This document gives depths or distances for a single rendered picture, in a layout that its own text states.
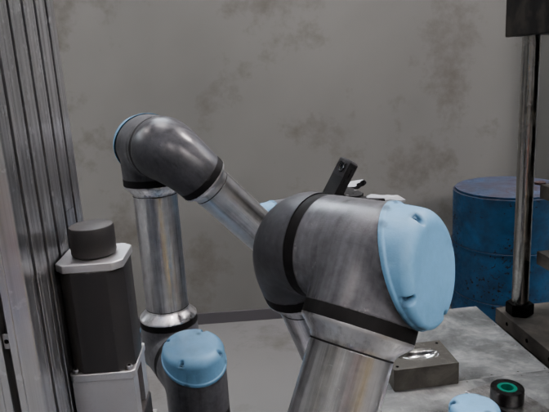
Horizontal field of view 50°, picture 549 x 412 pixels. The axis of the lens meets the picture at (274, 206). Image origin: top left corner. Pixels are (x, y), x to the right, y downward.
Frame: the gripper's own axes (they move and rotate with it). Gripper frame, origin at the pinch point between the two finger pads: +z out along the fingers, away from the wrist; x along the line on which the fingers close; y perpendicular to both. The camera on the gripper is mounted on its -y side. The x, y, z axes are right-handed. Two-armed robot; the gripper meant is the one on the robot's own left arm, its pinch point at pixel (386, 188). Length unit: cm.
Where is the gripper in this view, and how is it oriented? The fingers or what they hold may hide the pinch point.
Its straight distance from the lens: 143.1
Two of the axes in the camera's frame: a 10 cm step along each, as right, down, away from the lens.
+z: 8.8, -1.6, 4.5
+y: -0.1, 9.4, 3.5
